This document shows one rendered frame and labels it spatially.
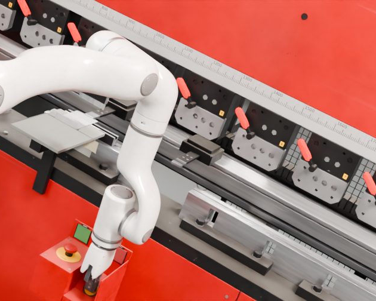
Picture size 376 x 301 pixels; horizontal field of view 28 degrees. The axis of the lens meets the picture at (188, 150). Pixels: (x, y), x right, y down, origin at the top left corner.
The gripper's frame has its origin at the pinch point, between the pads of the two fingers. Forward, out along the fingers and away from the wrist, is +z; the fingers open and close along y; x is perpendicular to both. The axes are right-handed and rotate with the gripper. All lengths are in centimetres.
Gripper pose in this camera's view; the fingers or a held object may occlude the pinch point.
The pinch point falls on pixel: (91, 283)
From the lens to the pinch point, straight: 214.8
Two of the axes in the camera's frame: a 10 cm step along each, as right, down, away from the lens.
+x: 8.6, 4.5, -2.6
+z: -3.0, 8.4, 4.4
